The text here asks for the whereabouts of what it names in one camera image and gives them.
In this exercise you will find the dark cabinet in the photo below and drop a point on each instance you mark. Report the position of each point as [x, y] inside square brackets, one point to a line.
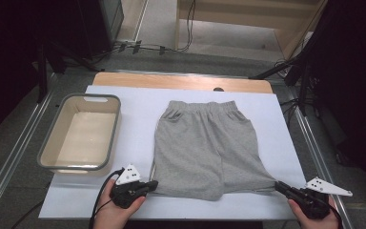
[108, 19]

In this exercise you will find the beige basket with grey rim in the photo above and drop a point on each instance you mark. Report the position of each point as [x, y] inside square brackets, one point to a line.
[82, 140]

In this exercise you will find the black metal stand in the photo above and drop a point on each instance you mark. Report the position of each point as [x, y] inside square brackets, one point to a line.
[42, 79]
[304, 92]

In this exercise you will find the white power strip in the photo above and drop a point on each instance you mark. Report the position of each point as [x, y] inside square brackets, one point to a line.
[125, 41]

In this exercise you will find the wooden shelf unit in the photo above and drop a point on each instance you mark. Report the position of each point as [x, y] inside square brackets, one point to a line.
[235, 17]

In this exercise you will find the person's right hand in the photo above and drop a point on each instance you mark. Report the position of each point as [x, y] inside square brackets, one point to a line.
[314, 224]

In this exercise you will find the person's left hand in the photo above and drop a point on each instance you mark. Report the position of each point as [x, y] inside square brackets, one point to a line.
[114, 216]

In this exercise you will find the metal floor rail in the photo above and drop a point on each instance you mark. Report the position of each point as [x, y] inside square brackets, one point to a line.
[15, 149]
[311, 143]

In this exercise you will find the grey shorts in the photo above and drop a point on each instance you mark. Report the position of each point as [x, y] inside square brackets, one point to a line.
[209, 149]

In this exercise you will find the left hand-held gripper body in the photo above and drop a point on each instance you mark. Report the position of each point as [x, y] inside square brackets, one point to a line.
[125, 194]

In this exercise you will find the dark curtain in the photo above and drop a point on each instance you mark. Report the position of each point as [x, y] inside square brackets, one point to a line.
[6, 47]
[355, 79]

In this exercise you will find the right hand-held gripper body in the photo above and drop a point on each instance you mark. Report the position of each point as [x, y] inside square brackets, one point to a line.
[311, 203]

